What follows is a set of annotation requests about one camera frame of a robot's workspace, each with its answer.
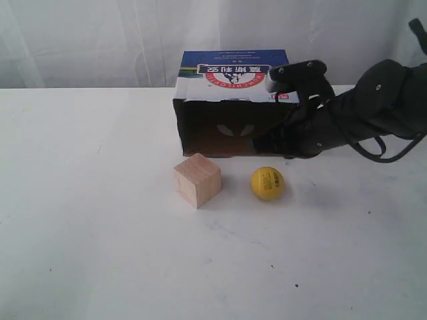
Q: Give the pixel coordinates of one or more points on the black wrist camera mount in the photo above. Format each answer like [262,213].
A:
[306,78]

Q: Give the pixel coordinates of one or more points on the light wooden cube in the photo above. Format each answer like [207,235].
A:
[198,179]

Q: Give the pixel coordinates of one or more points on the blue white cardboard box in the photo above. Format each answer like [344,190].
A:
[222,103]

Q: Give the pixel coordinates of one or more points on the white backdrop curtain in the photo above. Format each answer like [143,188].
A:
[140,43]

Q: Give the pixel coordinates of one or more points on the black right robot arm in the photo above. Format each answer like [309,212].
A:
[382,118]

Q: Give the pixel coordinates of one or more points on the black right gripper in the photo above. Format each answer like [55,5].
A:
[305,131]

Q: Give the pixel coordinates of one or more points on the yellow ball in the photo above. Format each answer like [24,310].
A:
[267,184]

